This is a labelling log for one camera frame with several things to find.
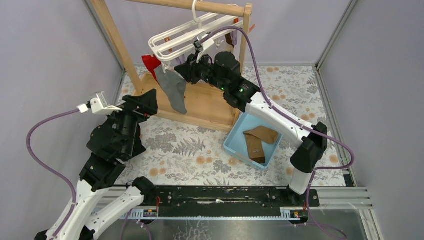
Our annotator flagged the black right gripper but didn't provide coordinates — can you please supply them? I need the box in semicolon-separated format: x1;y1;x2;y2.
174;49;228;92

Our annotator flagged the white plastic clip hanger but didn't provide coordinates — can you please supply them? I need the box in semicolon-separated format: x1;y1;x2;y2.
148;0;253;72

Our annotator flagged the grey sock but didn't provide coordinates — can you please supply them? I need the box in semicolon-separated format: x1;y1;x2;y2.
154;66;188;115

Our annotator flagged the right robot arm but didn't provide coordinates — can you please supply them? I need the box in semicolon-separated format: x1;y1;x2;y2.
174;51;328;206

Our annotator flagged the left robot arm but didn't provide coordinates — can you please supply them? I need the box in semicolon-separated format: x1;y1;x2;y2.
36;89;160;240

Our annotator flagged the wooden clothes rack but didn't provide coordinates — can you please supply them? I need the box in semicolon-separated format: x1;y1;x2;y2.
90;0;240;132

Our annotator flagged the red sock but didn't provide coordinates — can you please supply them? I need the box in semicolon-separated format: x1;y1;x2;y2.
141;55;162;81

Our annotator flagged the light blue plastic basket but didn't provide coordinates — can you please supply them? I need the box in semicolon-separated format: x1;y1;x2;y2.
223;113;283;170

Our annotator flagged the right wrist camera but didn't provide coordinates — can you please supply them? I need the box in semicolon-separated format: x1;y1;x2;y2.
193;32;216;63

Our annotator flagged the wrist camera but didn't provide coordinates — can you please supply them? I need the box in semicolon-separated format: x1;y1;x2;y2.
77;91;123;116
193;32;216;63

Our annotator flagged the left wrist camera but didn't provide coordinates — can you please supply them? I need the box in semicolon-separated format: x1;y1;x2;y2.
77;91;123;116

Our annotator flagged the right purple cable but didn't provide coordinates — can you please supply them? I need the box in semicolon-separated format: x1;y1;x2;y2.
202;26;355;240

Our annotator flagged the purple cable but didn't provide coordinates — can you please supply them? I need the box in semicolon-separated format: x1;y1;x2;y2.
202;26;355;240
26;108;82;240

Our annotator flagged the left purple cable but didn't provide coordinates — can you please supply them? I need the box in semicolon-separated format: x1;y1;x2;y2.
26;108;82;240

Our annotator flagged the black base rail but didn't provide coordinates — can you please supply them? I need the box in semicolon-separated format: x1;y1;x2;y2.
140;185;320;218

